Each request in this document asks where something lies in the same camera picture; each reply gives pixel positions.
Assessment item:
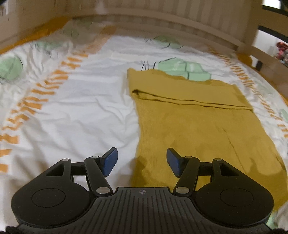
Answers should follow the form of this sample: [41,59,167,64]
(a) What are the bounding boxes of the mustard yellow knit garment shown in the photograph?
[127,69,287,209]

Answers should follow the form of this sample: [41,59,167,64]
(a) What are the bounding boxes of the white patterned bed duvet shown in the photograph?
[1,19,287,229]

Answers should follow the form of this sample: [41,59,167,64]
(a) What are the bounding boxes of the white wooden bed frame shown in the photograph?
[0,0,288,91]

